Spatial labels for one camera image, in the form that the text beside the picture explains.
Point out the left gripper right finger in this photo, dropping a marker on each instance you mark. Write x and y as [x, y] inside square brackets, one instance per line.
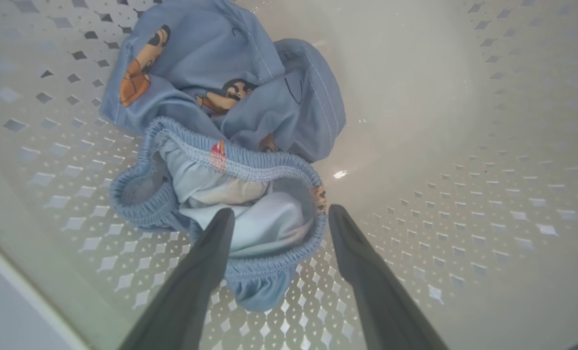
[381, 291]

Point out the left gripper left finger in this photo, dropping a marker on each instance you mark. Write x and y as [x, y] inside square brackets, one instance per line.
[191, 291]

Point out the blue cartoon print garment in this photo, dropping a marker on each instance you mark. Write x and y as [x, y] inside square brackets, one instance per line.
[221, 63]

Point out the cream perforated laundry basket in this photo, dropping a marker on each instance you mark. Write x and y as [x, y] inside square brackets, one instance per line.
[464, 218]

